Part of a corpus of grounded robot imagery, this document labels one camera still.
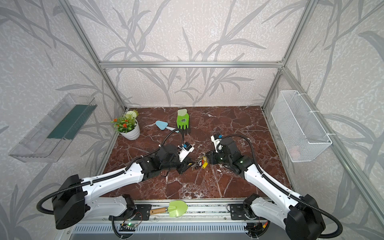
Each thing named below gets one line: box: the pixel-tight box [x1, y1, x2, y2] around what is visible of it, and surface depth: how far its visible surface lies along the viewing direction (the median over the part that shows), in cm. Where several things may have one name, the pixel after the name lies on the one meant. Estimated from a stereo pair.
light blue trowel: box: [155, 120, 180, 133], surface depth 111 cm
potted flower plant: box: [111, 109, 141, 141], surface depth 95 cm
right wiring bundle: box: [244, 220, 271, 239], surface depth 71 cm
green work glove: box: [177, 108, 190, 130], surface depth 115 cm
